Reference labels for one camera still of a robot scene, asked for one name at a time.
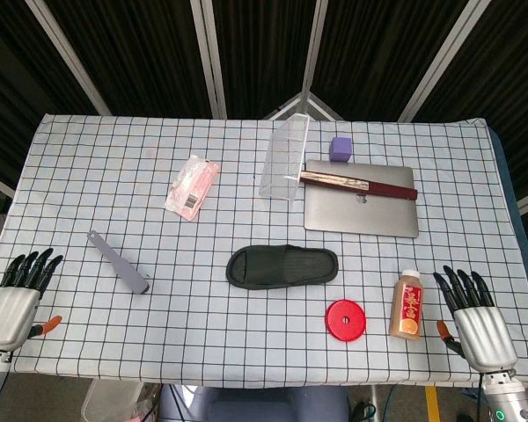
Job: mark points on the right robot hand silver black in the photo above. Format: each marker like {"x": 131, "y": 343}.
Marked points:
{"x": 481, "y": 334}

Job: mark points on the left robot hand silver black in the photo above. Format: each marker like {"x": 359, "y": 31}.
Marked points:
{"x": 9, "y": 307}

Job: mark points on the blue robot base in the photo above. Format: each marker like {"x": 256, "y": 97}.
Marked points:
{"x": 255, "y": 406}

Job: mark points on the right robot arm blue grey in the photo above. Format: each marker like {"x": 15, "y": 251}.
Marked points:
{"x": 503, "y": 395}

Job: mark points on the brown juice bottle red label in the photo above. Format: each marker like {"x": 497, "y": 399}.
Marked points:
{"x": 407, "y": 307}

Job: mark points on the red plastic disc with hole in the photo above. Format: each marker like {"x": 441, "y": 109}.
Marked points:
{"x": 354, "y": 325}

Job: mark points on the clear plastic container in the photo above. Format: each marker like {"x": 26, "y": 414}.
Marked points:
{"x": 110, "y": 400}

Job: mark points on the blue table cover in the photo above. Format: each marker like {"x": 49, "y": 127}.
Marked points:
{"x": 517, "y": 184}

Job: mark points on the grey closed laptop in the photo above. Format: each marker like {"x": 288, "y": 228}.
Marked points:
{"x": 361, "y": 217}

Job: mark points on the dark red folded fan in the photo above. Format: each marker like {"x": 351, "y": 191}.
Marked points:
{"x": 378, "y": 186}

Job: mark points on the white checked tablecloth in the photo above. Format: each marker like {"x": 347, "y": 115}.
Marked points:
{"x": 202, "y": 334}

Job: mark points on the pink white plastic packet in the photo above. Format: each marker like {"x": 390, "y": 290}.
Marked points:
{"x": 193, "y": 189}

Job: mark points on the black slipper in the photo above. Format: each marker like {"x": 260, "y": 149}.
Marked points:
{"x": 268, "y": 268}

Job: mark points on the purple cube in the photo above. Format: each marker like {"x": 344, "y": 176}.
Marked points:
{"x": 339, "y": 150}

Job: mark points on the black folding partition white frame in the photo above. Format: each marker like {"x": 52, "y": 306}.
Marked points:
{"x": 136, "y": 57}

